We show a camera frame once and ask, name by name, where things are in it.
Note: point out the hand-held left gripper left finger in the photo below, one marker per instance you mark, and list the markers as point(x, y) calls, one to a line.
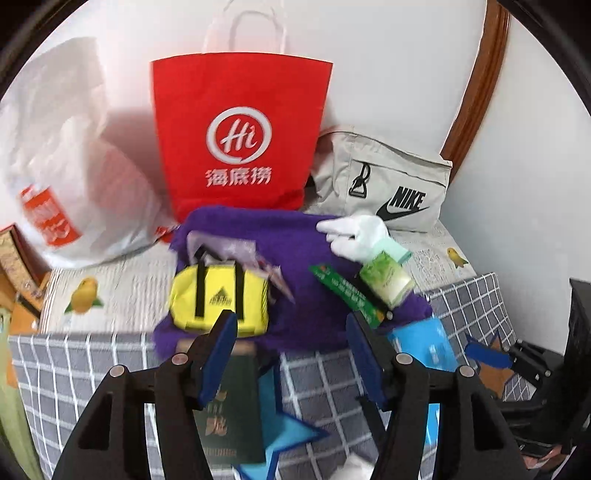
point(221, 350)

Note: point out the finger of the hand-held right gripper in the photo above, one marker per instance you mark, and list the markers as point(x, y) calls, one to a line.
point(491, 353)

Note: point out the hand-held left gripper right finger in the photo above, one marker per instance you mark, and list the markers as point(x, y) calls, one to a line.
point(364, 355)

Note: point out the small yellow bag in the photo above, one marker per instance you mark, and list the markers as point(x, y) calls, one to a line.
point(217, 286)

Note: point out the green tissue packet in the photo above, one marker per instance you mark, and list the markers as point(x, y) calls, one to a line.
point(385, 277)

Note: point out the white sock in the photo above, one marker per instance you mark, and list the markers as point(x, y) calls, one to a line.
point(364, 235)

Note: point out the beige shoulder bag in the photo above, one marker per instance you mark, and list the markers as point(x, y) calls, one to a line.
point(397, 170)

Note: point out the light blue packet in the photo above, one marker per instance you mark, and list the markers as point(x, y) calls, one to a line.
point(425, 341)

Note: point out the dark green booklet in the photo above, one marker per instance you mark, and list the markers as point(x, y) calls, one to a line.
point(231, 415)

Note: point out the green flat packet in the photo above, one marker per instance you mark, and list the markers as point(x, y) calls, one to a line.
point(346, 290)

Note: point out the blue star cushion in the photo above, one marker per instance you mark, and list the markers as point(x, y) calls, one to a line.
point(277, 429)

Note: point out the white lemon print tablecloth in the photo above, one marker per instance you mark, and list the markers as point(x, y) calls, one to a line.
point(124, 286)

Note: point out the purple towel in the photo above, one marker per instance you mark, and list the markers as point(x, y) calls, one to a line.
point(295, 249)

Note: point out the grey checked cloth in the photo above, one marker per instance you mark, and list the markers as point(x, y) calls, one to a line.
point(92, 355)

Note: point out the green cloth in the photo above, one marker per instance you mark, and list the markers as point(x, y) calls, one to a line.
point(14, 406)

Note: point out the wooden box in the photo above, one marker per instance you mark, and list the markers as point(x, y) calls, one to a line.
point(18, 272)

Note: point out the white plastic bag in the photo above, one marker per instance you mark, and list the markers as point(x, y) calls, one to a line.
point(83, 152)

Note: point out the red paper bag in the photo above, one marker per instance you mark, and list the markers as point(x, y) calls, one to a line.
point(240, 92)

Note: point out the brown wooden frame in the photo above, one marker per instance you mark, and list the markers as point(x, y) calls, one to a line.
point(485, 69)

